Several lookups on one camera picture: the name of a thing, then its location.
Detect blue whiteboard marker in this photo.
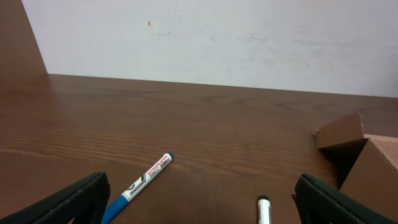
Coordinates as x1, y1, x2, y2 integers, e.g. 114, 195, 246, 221
101, 152, 174, 224

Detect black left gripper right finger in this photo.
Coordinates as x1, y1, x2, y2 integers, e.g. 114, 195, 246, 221
292, 173, 397, 224

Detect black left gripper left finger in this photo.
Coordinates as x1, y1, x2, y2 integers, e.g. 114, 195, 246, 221
1, 172, 110, 224

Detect open cardboard box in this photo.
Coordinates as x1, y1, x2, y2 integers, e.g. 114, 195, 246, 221
316, 113, 397, 222

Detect black whiteboard marker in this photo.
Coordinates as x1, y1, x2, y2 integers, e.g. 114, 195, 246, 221
257, 195, 271, 224

